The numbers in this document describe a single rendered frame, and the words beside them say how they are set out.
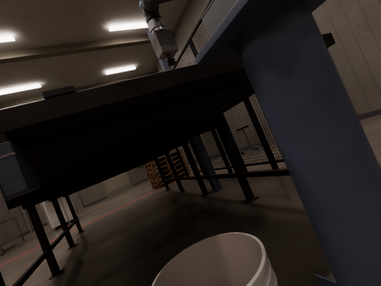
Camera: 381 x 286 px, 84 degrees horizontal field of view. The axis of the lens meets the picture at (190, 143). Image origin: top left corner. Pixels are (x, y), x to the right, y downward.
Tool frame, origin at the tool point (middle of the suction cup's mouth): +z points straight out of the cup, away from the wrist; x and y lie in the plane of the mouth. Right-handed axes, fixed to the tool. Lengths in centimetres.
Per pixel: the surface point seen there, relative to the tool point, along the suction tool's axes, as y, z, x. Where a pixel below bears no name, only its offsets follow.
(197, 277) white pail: 32, 76, 16
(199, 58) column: 17.0, 18.8, 38.5
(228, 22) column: 18, 19, 52
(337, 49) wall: -371, -20, -83
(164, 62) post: -96, -84, -162
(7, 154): 63, 24, 19
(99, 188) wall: -26, 45, -1130
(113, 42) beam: -177, -363, -531
